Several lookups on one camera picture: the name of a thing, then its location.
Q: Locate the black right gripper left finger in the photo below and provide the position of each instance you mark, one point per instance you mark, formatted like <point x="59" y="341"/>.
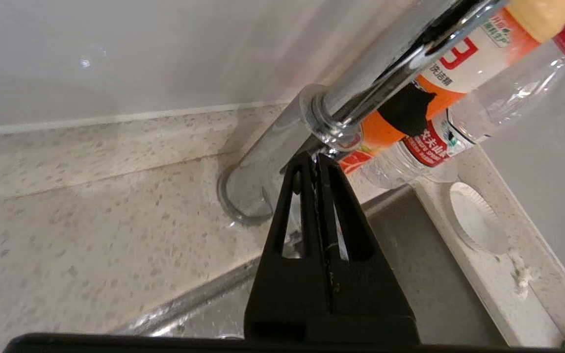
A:
<point x="282" y="294"/>

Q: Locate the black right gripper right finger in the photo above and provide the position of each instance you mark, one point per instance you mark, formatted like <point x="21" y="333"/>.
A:
<point x="366" y="299"/>

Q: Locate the steel sink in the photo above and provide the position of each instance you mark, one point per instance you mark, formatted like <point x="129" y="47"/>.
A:
<point x="434" y="284"/>

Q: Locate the white round hole cover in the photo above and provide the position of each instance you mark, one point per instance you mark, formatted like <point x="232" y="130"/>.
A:
<point x="476" y="220"/>

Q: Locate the chrome faucet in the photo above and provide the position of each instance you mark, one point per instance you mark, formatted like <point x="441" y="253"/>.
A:
<point x="361" y="83"/>

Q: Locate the clear water bottle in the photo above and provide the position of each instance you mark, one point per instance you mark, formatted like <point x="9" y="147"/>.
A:
<point x="513" y="98"/>

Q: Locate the orange dish soap bottle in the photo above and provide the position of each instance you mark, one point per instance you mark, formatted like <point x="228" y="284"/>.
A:
<point x="478" y="63"/>

